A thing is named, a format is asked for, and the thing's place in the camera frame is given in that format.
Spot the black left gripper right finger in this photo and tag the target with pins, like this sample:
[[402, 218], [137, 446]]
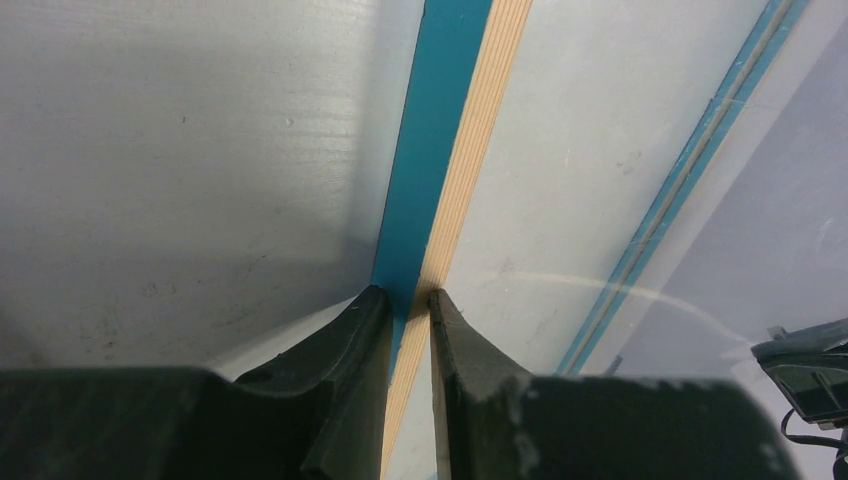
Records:
[[496, 420]]

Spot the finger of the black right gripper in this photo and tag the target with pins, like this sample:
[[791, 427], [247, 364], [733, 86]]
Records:
[[809, 367]]

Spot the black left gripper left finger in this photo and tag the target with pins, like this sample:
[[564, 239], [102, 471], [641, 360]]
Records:
[[315, 411]]

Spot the blue wooden picture frame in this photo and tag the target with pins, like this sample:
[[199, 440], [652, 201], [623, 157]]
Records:
[[544, 150]]

